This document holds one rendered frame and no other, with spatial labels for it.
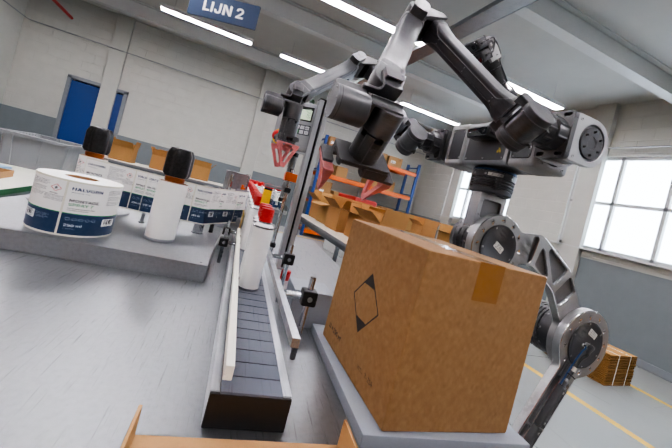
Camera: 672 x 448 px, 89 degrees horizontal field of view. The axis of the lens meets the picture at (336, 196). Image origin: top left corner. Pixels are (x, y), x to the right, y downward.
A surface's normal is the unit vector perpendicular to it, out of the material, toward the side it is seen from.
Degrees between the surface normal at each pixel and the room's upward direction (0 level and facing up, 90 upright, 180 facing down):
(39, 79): 90
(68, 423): 0
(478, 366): 90
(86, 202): 90
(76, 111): 90
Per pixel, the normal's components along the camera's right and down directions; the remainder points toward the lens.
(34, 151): 0.36, 0.19
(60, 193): 0.20, 0.06
